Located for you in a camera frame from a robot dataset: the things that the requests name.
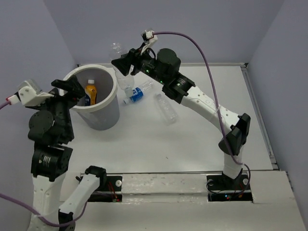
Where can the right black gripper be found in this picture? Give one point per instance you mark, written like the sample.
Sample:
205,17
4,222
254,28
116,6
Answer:
134,57

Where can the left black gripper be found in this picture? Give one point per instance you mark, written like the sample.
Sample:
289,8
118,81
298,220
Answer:
75,93

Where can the clear ribbed bottle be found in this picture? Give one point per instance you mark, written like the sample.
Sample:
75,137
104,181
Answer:
126,83
165,109

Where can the orange milk tea bottle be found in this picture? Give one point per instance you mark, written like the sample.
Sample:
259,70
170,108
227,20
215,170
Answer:
91,93

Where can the blue label water bottle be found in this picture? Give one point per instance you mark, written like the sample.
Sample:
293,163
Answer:
139,92

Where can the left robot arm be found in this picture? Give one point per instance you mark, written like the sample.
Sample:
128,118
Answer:
50,128

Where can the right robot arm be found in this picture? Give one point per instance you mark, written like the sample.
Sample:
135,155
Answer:
164,68

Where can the white round bin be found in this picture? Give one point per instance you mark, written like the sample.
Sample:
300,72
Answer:
105,113

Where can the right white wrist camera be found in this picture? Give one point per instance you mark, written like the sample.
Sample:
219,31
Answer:
149,39

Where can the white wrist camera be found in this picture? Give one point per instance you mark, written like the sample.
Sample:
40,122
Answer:
29,94
149,39

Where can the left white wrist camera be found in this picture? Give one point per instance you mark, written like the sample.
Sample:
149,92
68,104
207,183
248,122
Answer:
29,94

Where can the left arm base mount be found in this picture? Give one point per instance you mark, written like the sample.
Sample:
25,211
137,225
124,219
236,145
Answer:
110,192

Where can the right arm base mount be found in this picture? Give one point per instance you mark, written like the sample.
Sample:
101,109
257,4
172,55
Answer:
223,189

